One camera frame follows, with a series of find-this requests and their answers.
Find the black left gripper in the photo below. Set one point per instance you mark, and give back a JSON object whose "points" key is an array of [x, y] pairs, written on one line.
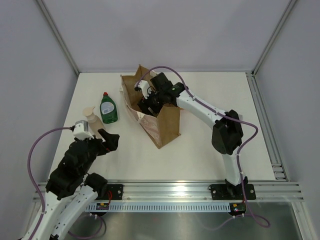
{"points": [[111, 143]]}

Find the aluminium frame post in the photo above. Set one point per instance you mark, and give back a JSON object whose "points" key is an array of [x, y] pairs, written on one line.
{"points": [[44, 10], [274, 35]]}

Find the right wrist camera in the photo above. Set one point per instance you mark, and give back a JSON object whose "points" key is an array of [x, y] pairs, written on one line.
{"points": [[142, 86]]}

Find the brown canvas tote bag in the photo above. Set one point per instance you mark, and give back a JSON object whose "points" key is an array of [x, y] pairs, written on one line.
{"points": [[161, 129]]}

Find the beige pump bottle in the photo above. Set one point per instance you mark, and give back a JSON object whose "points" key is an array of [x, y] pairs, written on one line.
{"points": [[93, 120]]}

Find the right side aluminium rail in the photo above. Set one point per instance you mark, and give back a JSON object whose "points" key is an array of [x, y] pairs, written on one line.
{"points": [[279, 169]]}

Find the aluminium rail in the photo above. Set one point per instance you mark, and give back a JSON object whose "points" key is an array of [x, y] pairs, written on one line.
{"points": [[198, 191], [279, 169]]}

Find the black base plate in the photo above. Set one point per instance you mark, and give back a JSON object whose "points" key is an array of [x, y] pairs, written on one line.
{"points": [[115, 191], [220, 191]]}

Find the right aluminium frame post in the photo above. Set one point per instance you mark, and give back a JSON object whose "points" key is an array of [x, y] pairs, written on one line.
{"points": [[274, 35]]}

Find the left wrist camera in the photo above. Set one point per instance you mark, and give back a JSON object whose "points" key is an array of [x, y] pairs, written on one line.
{"points": [[81, 130]]}

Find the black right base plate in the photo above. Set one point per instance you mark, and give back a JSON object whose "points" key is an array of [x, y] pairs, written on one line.
{"points": [[220, 191]]}

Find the green dish soap bottle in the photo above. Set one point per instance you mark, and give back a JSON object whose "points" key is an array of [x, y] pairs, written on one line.
{"points": [[108, 109]]}

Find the white slotted cable duct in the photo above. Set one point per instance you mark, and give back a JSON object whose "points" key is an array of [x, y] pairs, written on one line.
{"points": [[160, 207]]}

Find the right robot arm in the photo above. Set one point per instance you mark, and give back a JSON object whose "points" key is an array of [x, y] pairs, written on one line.
{"points": [[227, 132]]}

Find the left aluminium frame post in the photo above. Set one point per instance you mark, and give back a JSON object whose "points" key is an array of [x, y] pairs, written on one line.
{"points": [[44, 10]]}

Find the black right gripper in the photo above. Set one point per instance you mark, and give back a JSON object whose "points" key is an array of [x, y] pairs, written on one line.
{"points": [[145, 103]]}

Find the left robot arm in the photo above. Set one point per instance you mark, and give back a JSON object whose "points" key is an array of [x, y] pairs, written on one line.
{"points": [[70, 188]]}

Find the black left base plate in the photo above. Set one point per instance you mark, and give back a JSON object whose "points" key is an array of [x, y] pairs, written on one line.
{"points": [[115, 191]]}

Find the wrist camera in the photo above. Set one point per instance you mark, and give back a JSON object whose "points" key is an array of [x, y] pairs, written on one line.
{"points": [[81, 130], [142, 86]]}

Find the aluminium front rail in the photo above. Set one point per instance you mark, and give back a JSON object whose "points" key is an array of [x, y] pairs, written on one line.
{"points": [[198, 191]]}

